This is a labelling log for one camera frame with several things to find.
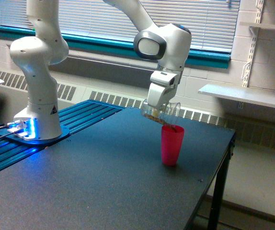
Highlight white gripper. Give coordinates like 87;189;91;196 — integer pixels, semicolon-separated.
147;69;183;116

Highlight clear plastic cup with contents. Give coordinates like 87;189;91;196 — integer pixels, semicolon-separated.
141;99;182;131

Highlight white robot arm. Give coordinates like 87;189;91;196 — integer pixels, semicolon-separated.
10;0;192;141

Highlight red plastic cup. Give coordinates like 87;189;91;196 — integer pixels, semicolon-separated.
161;125;184;166

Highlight teal window sill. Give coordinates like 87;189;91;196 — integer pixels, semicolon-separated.
0;26;231;69

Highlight black table leg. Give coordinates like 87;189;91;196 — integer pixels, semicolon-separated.
207;135;236;230

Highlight white window blinds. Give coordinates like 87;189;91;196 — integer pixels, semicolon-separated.
0;0;240;53

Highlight baseboard radiator cover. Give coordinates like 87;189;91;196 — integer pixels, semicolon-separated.
0;70;275;149

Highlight white lower wall shelf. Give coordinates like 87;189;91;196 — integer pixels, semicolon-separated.
198;83;275;108

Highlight white wall shelf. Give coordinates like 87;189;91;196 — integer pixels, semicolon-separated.
240;22;275;30
198;83;275;108

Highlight white shelf standard rail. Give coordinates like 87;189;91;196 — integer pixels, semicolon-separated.
241;0;264;88

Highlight white upper wall shelf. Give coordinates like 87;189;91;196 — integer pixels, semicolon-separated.
240;22;275;30

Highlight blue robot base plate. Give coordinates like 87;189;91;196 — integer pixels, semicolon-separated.
5;126;70;147

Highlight blue slotted aluminium rail bed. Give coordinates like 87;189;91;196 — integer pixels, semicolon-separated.
0;100;124;171

